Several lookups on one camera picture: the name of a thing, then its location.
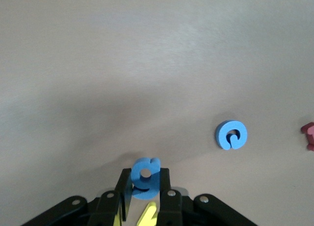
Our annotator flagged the red foam letter I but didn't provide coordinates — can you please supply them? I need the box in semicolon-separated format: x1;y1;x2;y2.
300;122;314;152

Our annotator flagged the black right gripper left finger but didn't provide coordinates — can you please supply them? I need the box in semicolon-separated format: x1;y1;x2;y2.
23;168;134;226

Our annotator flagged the blue foam number 9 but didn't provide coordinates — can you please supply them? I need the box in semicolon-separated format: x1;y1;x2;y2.
131;157;161;201

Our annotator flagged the blue foam letter C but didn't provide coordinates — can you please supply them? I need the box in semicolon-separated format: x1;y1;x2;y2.
215;120;248;151

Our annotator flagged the yellow foam letter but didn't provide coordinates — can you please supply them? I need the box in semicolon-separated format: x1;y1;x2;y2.
114;201;157;226

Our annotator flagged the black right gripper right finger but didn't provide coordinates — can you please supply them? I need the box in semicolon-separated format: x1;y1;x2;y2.
157;167;258;226

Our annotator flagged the brown table cover sheet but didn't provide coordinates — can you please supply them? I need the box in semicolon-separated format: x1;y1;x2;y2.
0;0;314;226

